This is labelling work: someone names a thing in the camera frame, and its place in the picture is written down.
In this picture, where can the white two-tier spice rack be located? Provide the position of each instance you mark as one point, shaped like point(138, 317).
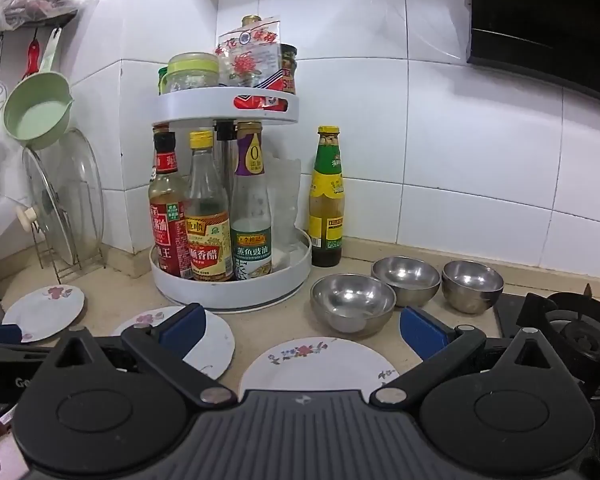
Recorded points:
point(220, 105)

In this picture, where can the yellow cap vinegar bottle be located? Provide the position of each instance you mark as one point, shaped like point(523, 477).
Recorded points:
point(207, 230)

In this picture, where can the purple label sauce bottle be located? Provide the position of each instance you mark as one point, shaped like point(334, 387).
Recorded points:
point(251, 220)

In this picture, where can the gold cap bottle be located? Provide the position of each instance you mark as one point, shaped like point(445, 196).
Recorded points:
point(251, 20)

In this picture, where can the green label sauce bottle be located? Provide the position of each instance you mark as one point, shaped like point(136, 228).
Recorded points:
point(326, 200)

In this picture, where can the red label dark jar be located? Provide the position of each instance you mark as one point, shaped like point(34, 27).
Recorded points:
point(289, 67)

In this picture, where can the floral white plate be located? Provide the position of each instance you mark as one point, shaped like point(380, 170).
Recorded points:
point(320, 365)
point(45, 312)
point(212, 342)

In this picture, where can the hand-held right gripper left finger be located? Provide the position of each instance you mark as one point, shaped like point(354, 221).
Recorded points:
point(182, 330)

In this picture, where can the glass pot lid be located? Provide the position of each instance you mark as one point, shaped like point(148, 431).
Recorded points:
point(65, 195)

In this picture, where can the green saucepan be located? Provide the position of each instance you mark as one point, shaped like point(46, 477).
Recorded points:
point(35, 110)

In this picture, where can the red printed spice packet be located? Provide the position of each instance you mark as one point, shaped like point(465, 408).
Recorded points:
point(247, 60)

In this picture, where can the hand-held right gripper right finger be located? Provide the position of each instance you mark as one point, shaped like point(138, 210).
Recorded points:
point(422, 332)

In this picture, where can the green lid glass jar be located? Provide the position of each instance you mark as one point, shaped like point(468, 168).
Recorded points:
point(190, 75)

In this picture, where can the stainless steel bowl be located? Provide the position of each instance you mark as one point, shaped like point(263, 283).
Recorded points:
point(405, 277)
point(352, 302)
point(472, 282)

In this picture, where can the red label soy sauce bottle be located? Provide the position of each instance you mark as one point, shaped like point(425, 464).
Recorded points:
point(167, 220)

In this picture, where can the small green jar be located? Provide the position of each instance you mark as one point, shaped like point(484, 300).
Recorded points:
point(162, 80)

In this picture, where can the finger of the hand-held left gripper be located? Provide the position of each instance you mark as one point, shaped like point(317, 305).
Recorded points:
point(0, 333)

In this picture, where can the black range hood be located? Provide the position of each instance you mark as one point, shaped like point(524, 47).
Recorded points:
point(545, 10)

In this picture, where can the black wall shelf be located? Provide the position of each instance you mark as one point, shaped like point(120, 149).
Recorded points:
point(30, 17)

